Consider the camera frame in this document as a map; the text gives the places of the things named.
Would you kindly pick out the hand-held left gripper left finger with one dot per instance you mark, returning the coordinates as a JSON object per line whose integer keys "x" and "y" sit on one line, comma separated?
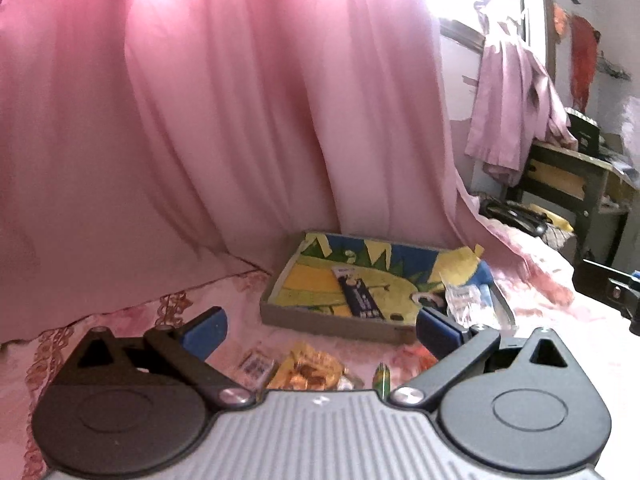
{"x": 205, "y": 332}

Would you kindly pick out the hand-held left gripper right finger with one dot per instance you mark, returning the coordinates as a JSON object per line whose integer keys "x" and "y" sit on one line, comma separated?
{"x": 435, "y": 332}

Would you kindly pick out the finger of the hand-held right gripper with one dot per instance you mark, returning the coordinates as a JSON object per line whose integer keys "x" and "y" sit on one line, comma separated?
{"x": 602, "y": 280}

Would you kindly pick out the nut bar snack packet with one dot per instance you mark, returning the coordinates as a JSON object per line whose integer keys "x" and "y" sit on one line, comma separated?
{"x": 257, "y": 367}

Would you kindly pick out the golden snack packet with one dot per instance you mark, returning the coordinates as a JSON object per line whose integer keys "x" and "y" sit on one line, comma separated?
{"x": 310, "y": 370}

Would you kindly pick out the colourful printed cardboard box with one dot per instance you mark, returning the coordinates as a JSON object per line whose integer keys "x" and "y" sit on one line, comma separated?
{"x": 320, "y": 285}

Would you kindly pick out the orange snack packet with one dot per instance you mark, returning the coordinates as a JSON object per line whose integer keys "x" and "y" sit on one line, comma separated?
{"x": 412, "y": 360}

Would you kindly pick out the clear plastic snack packet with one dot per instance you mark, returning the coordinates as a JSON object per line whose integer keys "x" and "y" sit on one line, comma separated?
{"x": 467, "y": 305}

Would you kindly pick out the pink floral bedsheet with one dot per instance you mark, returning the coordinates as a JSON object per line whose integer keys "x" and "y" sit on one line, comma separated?
{"x": 125, "y": 320}

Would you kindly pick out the yellow packet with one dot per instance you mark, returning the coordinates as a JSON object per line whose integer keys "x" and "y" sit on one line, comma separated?
{"x": 552, "y": 216}

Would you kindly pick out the dark blue snack packet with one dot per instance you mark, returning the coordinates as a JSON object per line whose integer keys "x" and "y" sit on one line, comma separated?
{"x": 360, "y": 297}

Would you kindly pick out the black bag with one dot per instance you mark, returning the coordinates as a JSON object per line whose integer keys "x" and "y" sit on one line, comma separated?
{"x": 515, "y": 215}

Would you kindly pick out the wooden desk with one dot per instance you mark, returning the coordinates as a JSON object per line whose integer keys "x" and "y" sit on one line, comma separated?
{"x": 560, "y": 177}

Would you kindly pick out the black box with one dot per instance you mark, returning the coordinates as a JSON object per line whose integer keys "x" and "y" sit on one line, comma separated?
{"x": 582, "y": 130}

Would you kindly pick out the hanging pink garment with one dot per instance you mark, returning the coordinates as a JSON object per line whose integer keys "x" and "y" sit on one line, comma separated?
{"x": 510, "y": 105}

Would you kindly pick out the hanging red cloth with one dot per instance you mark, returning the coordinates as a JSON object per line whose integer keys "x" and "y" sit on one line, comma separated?
{"x": 582, "y": 60}

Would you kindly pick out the pink curtain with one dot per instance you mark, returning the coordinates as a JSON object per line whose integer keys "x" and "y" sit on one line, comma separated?
{"x": 225, "y": 110}

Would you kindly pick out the orange wall decoration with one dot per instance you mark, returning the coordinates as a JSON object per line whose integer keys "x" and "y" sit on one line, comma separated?
{"x": 559, "y": 19}

